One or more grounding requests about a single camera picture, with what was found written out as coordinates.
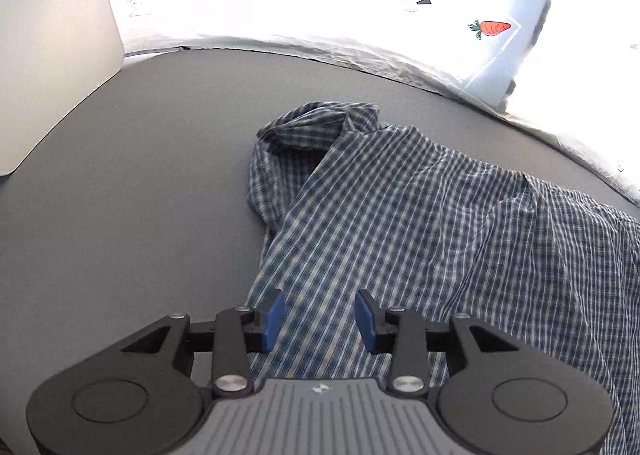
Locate white panel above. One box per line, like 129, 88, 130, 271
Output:
0, 0, 125, 176

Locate blue plaid shirt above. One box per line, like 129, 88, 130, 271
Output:
245, 101, 640, 455

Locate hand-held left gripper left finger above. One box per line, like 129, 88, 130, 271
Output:
120, 289, 287, 397

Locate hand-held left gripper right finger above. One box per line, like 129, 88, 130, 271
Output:
353, 289, 521, 395

